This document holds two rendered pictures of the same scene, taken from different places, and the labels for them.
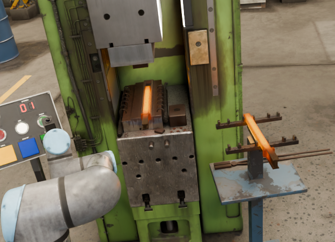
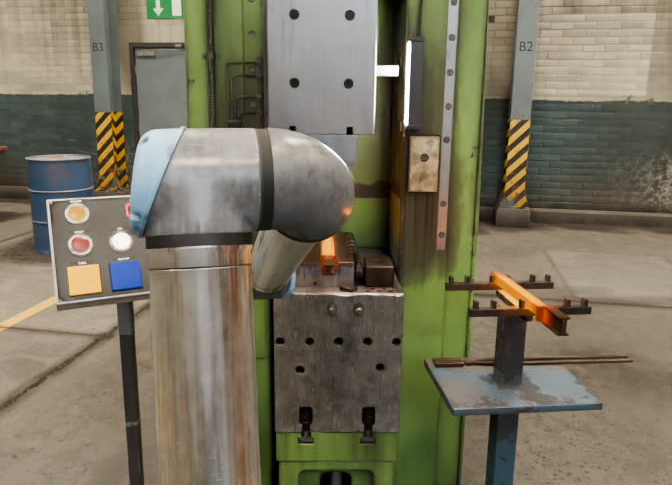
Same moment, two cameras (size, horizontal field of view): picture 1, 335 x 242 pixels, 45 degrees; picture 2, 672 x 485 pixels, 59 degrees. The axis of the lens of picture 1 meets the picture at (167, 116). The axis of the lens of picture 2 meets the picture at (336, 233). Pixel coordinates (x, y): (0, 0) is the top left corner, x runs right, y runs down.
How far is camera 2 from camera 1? 54 cm
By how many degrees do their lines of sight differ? 17
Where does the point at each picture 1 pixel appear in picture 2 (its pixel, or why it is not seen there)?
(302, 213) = not seen: outside the picture
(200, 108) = (413, 270)
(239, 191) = (482, 397)
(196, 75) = (413, 210)
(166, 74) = (356, 226)
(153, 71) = not seen: hidden behind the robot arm
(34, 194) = (208, 132)
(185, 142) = (389, 312)
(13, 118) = (110, 222)
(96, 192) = (325, 159)
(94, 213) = (315, 197)
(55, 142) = not seen: hidden behind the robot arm
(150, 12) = (362, 84)
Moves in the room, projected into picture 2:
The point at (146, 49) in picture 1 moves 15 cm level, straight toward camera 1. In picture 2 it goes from (347, 143) to (354, 148)
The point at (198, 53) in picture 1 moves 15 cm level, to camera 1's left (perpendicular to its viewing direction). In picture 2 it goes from (422, 173) to (373, 173)
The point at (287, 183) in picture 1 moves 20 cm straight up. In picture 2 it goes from (565, 394) to (573, 323)
